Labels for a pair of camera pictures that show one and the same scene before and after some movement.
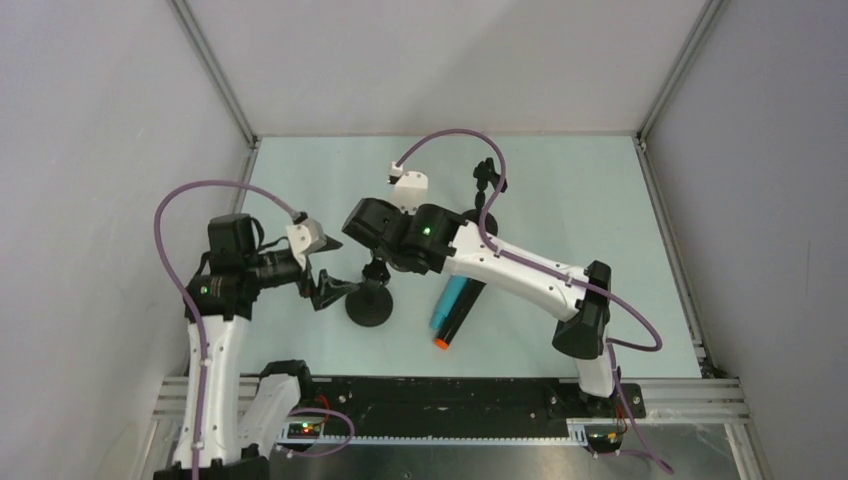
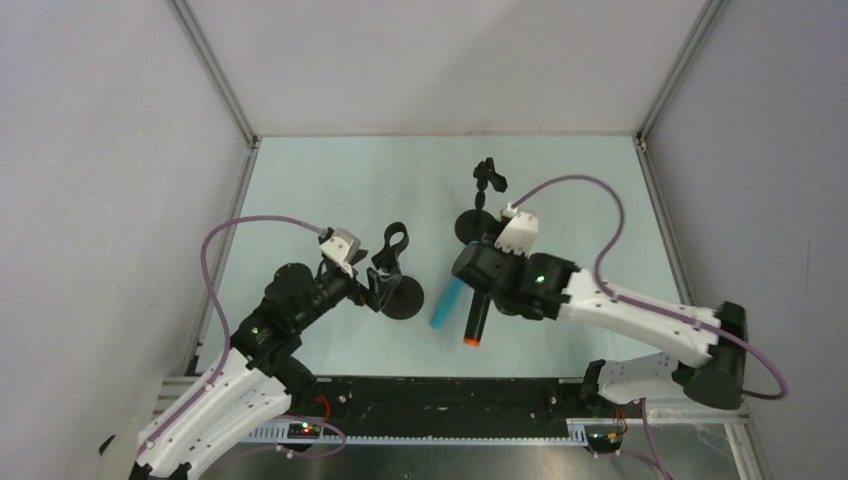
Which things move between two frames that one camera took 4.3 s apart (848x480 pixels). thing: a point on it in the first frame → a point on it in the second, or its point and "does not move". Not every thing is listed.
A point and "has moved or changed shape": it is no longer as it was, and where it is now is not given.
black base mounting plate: x=459 y=404 does not move
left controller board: x=303 y=430 does not move
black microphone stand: x=371 y=304 has moved or changed shape
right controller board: x=603 y=438 does not move
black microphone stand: x=485 y=173 does not move
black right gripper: x=374 y=266 → x=478 y=266
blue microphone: x=447 y=299 does not move
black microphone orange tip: x=459 y=313 → x=479 y=310
